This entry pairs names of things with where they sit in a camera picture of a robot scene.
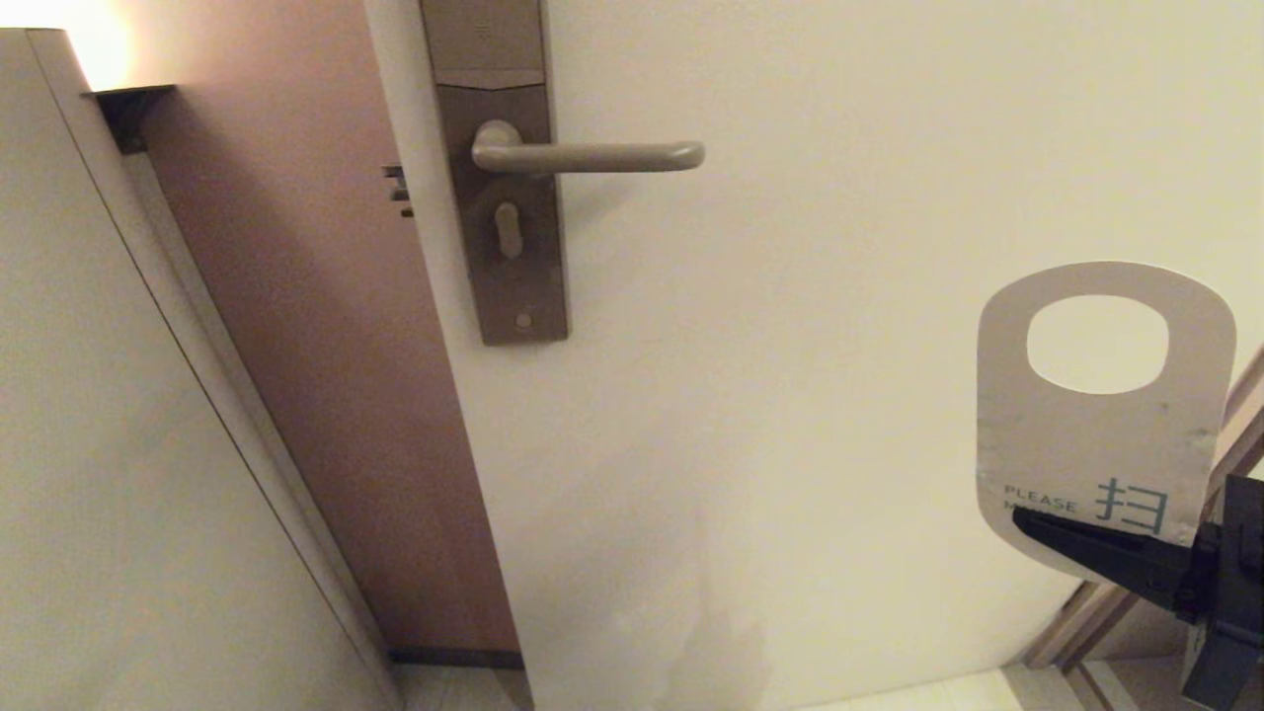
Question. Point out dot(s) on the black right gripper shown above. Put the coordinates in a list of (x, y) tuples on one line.
[(1234, 592)]

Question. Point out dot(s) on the white and blue door hanger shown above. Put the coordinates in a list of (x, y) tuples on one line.
[(1086, 444)]

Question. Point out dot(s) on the white door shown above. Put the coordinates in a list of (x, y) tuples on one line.
[(790, 444)]

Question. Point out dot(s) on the brown door jamb panel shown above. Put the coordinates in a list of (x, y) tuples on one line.
[(326, 346)]

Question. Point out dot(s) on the brown metal lock plate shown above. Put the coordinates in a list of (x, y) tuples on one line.
[(513, 286)]

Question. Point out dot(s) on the beige keyhole cover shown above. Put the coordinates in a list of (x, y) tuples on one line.
[(509, 229)]

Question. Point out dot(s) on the brown wooden door frame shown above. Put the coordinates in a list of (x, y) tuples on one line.
[(1086, 622)]

